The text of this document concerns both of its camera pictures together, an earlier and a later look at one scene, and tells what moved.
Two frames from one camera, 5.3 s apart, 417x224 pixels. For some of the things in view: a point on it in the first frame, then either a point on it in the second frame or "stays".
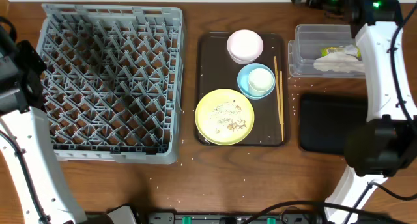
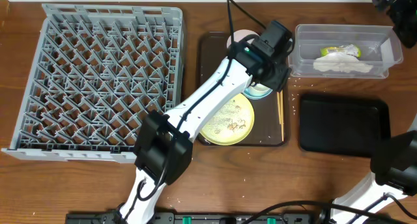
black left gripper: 29,58 to 279,77
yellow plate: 224,116 stays
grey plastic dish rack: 113,81 stays
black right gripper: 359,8 to 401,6
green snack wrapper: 348,49 stays
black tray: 326,119 stays
